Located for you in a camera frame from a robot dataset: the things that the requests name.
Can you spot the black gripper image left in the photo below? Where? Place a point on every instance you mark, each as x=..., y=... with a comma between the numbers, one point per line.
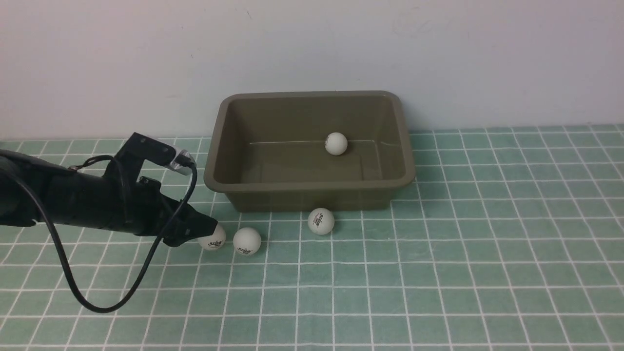
x=149, y=213

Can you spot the white ball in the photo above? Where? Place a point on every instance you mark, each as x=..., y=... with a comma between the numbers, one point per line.
x=321, y=221
x=214, y=241
x=336, y=144
x=247, y=241

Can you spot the olive green plastic bin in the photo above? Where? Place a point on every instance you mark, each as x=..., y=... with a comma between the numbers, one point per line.
x=267, y=152

